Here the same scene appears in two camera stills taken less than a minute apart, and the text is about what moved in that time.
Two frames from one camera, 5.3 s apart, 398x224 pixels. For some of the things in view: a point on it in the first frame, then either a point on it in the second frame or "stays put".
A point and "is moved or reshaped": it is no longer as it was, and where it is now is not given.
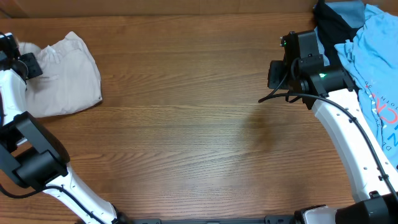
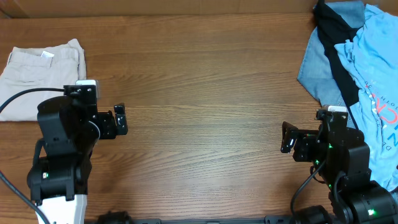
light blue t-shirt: (372, 59) stays put
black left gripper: (33, 70) -> (106, 119)
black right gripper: (274, 69) -> (305, 139)
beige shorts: (70, 79) is moved or reshaped
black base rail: (267, 219) stays put
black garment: (333, 30) stays put
